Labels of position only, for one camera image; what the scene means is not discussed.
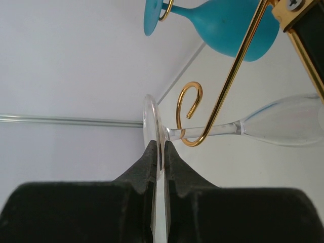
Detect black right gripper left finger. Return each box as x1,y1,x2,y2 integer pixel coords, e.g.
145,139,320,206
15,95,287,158
1,141,158,242

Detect cyan wine glass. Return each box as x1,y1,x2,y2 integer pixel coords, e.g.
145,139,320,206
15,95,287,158
143,0,280,63

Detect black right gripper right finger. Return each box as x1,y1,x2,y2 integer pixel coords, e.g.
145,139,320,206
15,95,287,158
165,142,323,242

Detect gold wire wine glass rack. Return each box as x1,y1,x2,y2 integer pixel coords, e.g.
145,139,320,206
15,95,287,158
158,0,324,147

